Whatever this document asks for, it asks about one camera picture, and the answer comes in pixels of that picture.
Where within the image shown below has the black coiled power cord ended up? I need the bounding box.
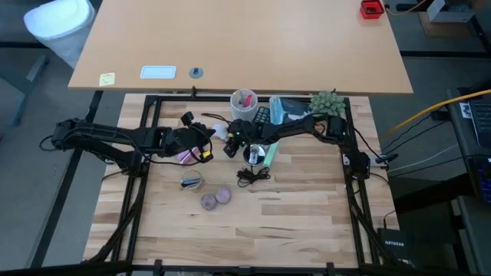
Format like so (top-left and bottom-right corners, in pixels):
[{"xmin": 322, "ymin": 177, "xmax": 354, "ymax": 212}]
[{"xmin": 236, "ymin": 166, "xmax": 272, "ymax": 188}]

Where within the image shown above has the black calculator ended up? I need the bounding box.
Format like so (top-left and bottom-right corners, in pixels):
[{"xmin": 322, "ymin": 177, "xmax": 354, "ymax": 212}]
[{"xmin": 252, "ymin": 106, "xmax": 272, "ymax": 126}]

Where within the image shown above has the black Netgear router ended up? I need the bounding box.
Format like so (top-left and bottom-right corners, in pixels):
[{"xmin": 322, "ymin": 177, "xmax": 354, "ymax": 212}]
[{"xmin": 377, "ymin": 227, "xmax": 411, "ymax": 265}]

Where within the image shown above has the grey desk leg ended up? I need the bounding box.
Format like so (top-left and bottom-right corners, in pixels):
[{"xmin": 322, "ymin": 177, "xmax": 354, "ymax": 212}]
[{"xmin": 11, "ymin": 53, "xmax": 50, "ymax": 127}]

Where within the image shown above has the grey mounting bracket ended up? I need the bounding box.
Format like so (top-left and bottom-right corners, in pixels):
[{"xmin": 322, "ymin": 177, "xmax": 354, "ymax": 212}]
[{"xmin": 370, "ymin": 153, "xmax": 400, "ymax": 166}]

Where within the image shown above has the yellow cable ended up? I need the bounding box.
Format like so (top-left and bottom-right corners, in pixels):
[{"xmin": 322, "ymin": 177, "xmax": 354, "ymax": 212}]
[
  {"xmin": 379, "ymin": 88, "xmax": 491, "ymax": 139},
  {"xmin": 384, "ymin": 0, "xmax": 427, "ymax": 17}
]

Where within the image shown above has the mint green stapler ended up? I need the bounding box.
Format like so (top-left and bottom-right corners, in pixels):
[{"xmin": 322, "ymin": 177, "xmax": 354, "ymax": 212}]
[{"xmin": 263, "ymin": 141, "xmax": 280, "ymax": 168}]

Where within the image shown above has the white ribbed pen cup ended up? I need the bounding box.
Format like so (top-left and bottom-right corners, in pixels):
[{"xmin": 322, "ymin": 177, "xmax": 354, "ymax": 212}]
[{"xmin": 229, "ymin": 88, "xmax": 259, "ymax": 122}]

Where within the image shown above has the grey metal box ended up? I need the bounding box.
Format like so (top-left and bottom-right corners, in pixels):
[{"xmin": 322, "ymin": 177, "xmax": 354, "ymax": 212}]
[{"xmin": 426, "ymin": 0, "xmax": 476, "ymax": 23}]

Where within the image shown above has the tan wooden desk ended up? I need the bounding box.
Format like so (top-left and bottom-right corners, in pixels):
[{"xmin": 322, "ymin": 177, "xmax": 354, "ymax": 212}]
[{"xmin": 68, "ymin": 0, "xmax": 414, "ymax": 95}]

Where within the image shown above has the white frosted lightbulb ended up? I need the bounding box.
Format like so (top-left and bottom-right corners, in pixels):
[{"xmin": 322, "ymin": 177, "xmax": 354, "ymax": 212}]
[{"xmin": 213, "ymin": 123, "xmax": 231, "ymax": 143}]

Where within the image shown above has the pink pencil case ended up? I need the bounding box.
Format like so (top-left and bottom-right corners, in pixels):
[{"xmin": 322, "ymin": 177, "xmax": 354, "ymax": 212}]
[{"xmin": 174, "ymin": 147, "xmax": 203, "ymax": 166}]

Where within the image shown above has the yellow sticky note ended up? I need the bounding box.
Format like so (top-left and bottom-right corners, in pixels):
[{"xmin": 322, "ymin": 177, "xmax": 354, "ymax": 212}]
[{"xmin": 98, "ymin": 71, "xmax": 116, "ymax": 87}]

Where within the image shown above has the white rectangular card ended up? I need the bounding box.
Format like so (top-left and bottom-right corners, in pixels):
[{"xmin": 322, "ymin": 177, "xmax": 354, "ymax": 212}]
[{"xmin": 139, "ymin": 65, "xmax": 177, "ymax": 81}]

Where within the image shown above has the blue backlit keyboard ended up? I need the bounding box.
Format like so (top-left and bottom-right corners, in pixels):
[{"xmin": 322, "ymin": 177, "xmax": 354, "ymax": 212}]
[{"xmin": 470, "ymin": 156, "xmax": 491, "ymax": 204}]

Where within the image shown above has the black aluminium table frame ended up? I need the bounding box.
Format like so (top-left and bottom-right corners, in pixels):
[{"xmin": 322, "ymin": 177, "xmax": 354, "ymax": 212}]
[{"xmin": 82, "ymin": 87, "xmax": 400, "ymax": 276}]

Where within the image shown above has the red plastic box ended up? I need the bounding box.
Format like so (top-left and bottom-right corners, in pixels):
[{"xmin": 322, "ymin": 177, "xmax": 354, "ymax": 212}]
[{"xmin": 359, "ymin": 0, "xmax": 385, "ymax": 20}]

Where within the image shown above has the green succulent in pot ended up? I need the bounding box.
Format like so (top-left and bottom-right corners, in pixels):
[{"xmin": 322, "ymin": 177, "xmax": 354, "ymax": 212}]
[{"xmin": 308, "ymin": 90, "xmax": 346, "ymax": 117}]

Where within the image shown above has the black keyboard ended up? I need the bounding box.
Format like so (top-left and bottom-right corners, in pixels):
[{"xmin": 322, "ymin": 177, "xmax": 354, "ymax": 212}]
[{"xmin": 468, "ymin": 98, "xmax": 491, "ymax": 149}]

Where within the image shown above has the white trash bin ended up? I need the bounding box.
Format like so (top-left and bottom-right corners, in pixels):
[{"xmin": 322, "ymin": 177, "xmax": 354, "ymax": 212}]
[{"xmin": 22, "ymin": 0, "xmax": 96, "ymax": 70}]

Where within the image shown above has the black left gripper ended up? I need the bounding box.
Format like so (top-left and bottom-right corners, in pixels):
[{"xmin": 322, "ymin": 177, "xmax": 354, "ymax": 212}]
[{"xmin": 164, "ymin": 124, "xmax": 216, "ymax": 164}]

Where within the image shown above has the teal book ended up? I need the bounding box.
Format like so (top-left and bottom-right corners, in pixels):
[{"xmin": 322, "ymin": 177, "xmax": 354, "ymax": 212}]
[{"xmin": 268, "ymin": 96, "xmax": 285, "ymax": 126}]

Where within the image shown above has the brown cardboard box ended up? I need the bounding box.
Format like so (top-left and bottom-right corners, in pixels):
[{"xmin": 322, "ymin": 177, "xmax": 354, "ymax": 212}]
[{"xmin": 417, "ymin": 10, "xmax": 486, "ymax": 38}]

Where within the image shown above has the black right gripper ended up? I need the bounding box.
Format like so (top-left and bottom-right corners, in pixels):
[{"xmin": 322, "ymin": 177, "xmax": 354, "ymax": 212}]
[{"xmin": 223, "ymin": 118, "xmax": 265, "ymax": 159}]

